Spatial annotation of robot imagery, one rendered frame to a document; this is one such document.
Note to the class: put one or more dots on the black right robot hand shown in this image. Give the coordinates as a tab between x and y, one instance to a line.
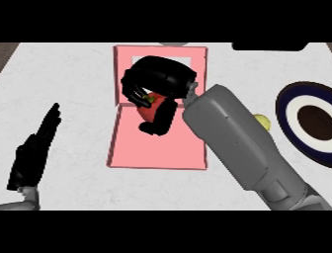
166	74

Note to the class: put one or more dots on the red bell pepper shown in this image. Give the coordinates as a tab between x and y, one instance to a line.
151	108

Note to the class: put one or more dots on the pink cardboard box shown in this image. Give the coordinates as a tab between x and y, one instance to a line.
160	145

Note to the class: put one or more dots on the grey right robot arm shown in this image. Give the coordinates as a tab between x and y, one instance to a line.
244	148

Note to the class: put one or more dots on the grey object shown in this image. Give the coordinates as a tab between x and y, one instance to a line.
174	43

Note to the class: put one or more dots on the dark blue and white plate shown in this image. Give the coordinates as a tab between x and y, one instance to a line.
317	123

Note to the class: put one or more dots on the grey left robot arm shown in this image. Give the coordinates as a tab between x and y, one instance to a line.
24	200

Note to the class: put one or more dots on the black appliance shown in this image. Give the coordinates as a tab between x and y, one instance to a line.
270	46

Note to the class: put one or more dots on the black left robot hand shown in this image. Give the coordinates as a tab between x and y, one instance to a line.
33	154

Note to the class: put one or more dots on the yellow-green round fruit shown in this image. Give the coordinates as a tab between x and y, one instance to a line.
264	122

